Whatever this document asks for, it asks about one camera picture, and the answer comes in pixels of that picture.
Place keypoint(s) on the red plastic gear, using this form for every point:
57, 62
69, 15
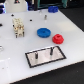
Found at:
58, 39

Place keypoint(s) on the metal peg base plate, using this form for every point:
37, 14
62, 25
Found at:
44, 57

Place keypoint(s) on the small blue object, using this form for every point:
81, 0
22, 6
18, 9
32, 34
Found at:
52, 9

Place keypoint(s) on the blue plastic gear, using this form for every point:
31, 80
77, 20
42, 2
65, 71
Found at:
43, 32

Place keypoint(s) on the beige electrical connector block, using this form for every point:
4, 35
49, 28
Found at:
18, 26

